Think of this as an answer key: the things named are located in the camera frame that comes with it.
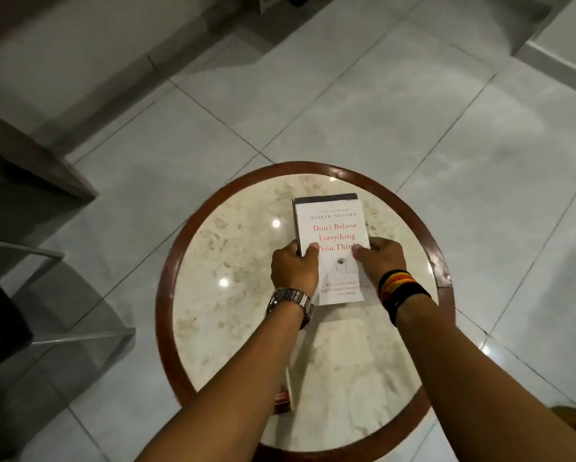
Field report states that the brown wooden furniture panel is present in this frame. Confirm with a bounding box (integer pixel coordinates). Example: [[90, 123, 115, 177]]
[[0, 105, 99, 203]]

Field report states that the silver metal wristwatch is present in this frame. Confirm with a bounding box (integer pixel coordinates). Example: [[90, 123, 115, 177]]
[[264, 287, 316, 330]]

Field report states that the wide black wristband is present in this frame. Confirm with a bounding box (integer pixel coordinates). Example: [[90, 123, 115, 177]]
[[384, 287, 432, 327]]

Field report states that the round marble table wooden rim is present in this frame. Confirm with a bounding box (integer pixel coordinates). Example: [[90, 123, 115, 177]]
[[155, 161, 456, 462]]

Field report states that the red yellow striped wristband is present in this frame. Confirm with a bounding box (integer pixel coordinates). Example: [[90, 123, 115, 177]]
[[378, 269, 419, 303]]

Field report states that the person's right forearm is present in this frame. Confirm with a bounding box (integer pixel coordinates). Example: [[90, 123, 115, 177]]
[[395, 295, 576, 462]]

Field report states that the person's left hand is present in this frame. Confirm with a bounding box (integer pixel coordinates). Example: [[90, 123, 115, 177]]
[[270, 239, 321, 298]]

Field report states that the white paperback book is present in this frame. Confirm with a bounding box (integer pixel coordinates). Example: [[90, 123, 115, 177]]
[[294, 199, 371, 307]]

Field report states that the person's left forearm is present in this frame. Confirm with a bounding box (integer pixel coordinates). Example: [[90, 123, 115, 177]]
[[136, 303, 313, 462]]

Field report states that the black chair with metal frame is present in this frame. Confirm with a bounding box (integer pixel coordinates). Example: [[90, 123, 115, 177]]
[[0, 236, 137, 377]]

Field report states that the person's right hand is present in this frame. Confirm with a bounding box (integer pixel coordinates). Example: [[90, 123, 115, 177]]
[[352, 236, 408, 286]]

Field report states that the black book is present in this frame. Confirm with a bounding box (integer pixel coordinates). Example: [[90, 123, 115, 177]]
[[292, 192, 359, 256]]

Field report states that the small red box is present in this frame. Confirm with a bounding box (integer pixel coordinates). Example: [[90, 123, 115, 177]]
[[273, 386, 293, 415]]

